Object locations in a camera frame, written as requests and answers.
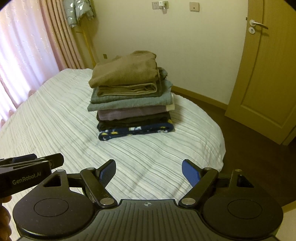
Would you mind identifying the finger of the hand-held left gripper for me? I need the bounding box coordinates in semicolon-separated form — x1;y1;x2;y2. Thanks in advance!
35;153;65;169
0;153;38;168

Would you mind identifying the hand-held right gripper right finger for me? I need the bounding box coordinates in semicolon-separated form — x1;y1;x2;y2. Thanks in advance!
178;159;255;207

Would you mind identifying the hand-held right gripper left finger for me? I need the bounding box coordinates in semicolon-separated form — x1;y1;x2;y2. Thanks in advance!
43;159;117;208

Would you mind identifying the brown long-sleeve top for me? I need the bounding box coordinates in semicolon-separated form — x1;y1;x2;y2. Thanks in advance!
88;50;162;89

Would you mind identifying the stack of mixed folded clothes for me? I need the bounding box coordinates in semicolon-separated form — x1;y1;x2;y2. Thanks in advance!
87;67;174;141

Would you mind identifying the person's left hand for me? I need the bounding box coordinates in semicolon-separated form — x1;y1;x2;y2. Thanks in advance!
0;195;13;240

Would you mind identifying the bed with striped white sheet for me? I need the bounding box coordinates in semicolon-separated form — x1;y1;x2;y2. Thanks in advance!
0;68;226;232

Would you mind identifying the pink curtain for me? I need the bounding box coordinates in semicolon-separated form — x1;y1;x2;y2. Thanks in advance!
0;0;85;124

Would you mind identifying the wooden door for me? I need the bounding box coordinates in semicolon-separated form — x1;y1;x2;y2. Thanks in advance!
224;0;296;146

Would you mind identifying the yellow coat rack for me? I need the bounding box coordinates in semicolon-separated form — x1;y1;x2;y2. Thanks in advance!
73;25;96;69

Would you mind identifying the grey puffer jacket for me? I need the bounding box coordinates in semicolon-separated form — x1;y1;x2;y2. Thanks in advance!
63;0;96;28

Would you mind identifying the silver door handle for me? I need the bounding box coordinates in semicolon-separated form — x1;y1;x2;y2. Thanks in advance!
249;19;269;29

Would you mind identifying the wall socket with plug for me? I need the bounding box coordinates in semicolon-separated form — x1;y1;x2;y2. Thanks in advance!
152;1;169;10

